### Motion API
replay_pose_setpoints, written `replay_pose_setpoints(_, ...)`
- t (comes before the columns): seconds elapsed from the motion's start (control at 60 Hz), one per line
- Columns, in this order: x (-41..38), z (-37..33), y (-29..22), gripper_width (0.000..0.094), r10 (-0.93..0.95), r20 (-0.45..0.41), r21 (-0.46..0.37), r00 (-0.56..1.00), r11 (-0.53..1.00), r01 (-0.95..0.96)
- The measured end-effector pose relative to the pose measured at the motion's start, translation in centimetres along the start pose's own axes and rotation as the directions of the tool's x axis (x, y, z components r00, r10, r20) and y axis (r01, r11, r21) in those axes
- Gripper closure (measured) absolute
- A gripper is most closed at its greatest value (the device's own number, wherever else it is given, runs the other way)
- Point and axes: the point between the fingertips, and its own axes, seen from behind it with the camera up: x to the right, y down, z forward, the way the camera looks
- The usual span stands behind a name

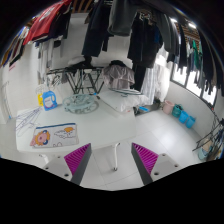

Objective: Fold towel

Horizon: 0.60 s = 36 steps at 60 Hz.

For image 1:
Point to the black rack at right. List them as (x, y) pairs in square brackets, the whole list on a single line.
[(211, 146)]

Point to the black hanging clothes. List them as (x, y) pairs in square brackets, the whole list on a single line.
[(145, 42)]

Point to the white striped hanging cloth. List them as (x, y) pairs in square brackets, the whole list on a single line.
[(154, 84)]

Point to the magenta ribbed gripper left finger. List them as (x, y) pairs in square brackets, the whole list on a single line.
[(72, 166)]

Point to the blue bucket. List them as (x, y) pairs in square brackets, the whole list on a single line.
[(190, 122), (183, 117)]

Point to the blue detergent bottle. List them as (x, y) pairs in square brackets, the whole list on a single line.
[(49, 100)]

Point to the black folding drying rack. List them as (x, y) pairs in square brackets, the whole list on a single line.
[(81, 78)]

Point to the white pillow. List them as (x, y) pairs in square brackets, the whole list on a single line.
[(123, 100)]

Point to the teal bucket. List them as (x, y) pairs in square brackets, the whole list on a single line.
[(177, 109)]

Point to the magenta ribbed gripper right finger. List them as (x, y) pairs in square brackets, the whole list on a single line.
[(152, 166)]

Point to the pink bucket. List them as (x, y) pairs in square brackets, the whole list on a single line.
[(168, 107)]

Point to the round pale green peg hanger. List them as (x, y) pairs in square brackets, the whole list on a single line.
[(80, 104)]

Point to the white wire hangers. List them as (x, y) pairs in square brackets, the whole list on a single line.
[(26, 120)]

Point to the red hanging shirt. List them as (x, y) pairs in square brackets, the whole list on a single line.
[(41, 26)]

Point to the yellow bottle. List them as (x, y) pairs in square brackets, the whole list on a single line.
[(40, 99)]

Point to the white table leg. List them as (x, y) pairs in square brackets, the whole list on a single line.
[(115, 156)]

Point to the black hanging trousers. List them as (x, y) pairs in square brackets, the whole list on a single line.
[(97, 35)]

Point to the grey hanging garment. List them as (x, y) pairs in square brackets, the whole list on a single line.
[(121, 17)]

